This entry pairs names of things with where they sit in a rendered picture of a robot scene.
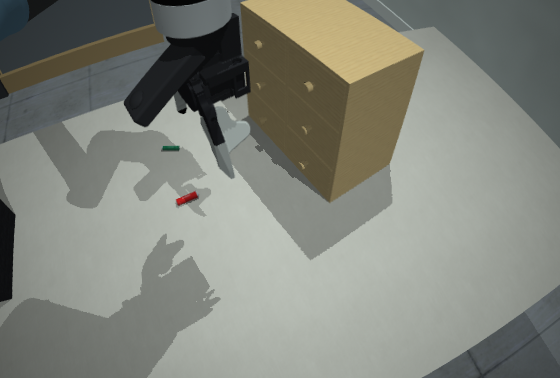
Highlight brown wooden drawer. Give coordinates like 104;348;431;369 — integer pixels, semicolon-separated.
287;125;333;199
246;50;286;119
288;87;339;168
288;42;347;129
249;89;285;152
243;8;286;80

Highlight tan chest of drawers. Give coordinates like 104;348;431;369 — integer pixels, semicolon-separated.
240;0;424;203

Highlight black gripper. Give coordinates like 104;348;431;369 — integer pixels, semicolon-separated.
166;13;251;179

